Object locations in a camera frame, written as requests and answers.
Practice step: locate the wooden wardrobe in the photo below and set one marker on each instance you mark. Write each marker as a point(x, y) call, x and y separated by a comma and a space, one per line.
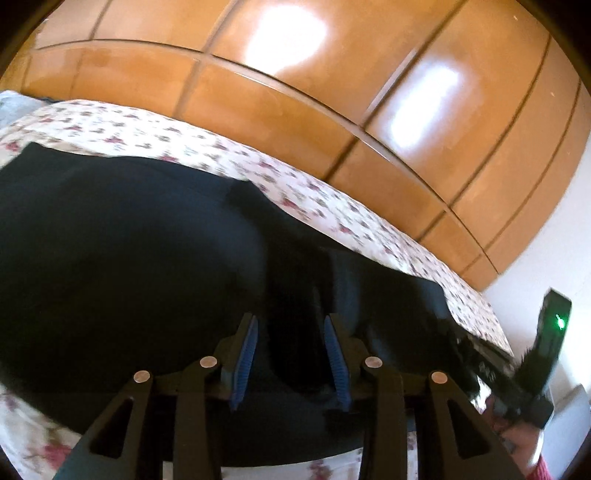
point(369, 115)

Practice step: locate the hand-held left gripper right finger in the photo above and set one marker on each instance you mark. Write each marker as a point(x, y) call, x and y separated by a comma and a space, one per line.
point(336, 364)

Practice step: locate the person's right hand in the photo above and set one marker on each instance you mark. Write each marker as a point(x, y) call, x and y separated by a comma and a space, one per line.
point(519, 438)

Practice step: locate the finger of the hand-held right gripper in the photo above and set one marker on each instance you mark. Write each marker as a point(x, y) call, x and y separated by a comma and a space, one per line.
point(468, 357)

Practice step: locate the black pants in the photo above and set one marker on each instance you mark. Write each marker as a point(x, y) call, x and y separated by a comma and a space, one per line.
point(138, 277)

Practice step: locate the floral bedspread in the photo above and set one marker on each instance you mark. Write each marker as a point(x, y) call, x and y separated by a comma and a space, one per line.
point(295, 184)

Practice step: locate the person's right forearm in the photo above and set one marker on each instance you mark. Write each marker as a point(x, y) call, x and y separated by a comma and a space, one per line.
point(547, 470)

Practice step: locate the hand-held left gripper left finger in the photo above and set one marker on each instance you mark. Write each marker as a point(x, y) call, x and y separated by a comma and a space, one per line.
point(243, 364)

